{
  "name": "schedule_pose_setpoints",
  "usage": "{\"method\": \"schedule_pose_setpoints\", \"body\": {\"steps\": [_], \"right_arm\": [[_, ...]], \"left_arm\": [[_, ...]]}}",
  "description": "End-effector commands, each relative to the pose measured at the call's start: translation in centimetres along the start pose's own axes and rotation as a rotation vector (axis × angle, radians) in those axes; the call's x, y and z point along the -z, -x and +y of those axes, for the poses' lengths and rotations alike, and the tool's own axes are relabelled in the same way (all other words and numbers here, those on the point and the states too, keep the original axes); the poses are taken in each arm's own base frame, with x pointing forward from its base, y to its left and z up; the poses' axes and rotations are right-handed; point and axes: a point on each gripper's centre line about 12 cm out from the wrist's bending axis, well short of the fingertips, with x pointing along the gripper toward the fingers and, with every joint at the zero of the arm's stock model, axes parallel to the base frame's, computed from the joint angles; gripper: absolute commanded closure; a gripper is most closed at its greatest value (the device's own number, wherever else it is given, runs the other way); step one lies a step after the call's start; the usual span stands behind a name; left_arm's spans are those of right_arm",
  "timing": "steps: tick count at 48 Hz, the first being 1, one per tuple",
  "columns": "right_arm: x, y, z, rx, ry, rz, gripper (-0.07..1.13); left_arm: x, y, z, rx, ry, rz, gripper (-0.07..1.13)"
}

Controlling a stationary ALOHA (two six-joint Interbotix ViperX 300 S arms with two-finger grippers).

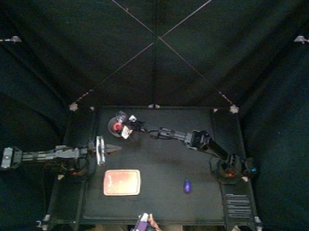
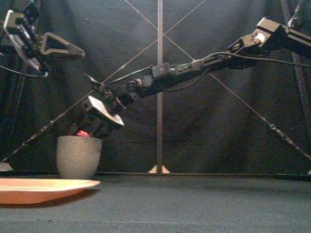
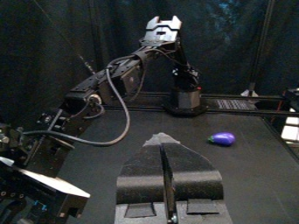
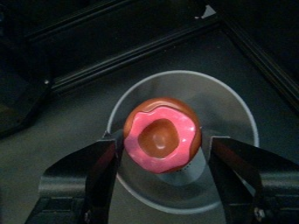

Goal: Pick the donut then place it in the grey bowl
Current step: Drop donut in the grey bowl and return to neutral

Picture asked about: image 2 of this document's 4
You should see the pink toy donut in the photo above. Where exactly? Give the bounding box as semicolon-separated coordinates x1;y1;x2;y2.
75;129;92;138

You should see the grey bowl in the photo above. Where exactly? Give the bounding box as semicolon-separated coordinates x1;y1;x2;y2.
56;136;103;180

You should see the orange plate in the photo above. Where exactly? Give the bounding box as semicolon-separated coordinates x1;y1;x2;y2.
0;177;102;205

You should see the diagonal brace wire with turnbuckle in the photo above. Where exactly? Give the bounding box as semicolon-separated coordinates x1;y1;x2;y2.
0;0;208;163
123;0;311;161

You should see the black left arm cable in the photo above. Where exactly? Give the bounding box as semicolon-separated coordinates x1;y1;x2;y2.
0;64;51;79

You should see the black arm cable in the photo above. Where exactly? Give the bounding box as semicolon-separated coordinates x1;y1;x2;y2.
106;50;311;93
0;64;51;79

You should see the vertical metal frame pole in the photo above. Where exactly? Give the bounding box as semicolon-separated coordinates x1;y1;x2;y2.
147;0;171;175

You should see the frame corner foot bracket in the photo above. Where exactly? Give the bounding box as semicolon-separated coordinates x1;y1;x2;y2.
0;161;15;173

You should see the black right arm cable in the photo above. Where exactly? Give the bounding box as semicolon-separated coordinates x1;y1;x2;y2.
106;50;311;93

